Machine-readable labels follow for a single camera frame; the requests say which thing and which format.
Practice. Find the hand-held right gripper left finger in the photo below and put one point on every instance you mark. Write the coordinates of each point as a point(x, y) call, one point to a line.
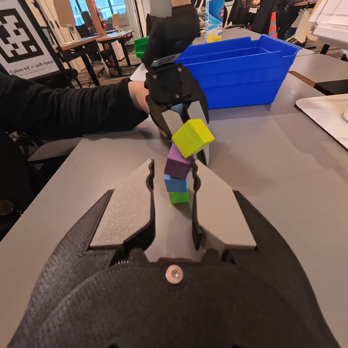
point(127, 212)

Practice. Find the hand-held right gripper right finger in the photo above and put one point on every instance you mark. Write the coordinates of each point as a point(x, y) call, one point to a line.
point(220, 212)

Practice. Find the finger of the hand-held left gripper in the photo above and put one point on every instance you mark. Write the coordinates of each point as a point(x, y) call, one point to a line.
point(172, 122)
point(195, 111)

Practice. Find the yellow foam cube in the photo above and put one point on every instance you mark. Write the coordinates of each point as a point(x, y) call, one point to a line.
point(193, 138)

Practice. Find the green foam cube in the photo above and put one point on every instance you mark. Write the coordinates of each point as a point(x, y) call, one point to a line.
point(179, 197)

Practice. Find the purple foam cube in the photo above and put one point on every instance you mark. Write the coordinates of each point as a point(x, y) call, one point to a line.
point(178, 165)

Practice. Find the blue foam cube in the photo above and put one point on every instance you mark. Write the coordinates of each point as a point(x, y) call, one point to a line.
point(176, 185)

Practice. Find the person's left forearm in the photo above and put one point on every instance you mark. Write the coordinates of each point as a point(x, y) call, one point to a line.
point(68, 108)

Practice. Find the person's left hand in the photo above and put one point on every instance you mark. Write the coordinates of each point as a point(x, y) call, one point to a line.
point(138, 95)

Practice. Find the green plastic bin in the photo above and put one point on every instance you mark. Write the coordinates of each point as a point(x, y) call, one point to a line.
point(140, 46)

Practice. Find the blue plastic bin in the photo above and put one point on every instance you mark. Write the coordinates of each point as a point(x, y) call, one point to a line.
point(239, 78)

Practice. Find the wooden desk with black legs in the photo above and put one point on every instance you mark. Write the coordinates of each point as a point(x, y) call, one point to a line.
point(78, 43)
point(117, 36)

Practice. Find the blue white wipes canister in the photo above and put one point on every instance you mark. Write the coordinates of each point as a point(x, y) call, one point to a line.
point(214, 21)

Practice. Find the clear acrylic stand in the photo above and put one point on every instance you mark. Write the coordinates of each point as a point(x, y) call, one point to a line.
point(72, 32)

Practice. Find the orange traffic cone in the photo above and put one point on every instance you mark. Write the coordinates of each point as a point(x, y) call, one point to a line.
point(273, 25)

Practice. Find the black white code sign board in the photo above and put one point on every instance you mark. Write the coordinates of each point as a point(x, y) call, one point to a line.
point(16, 35)

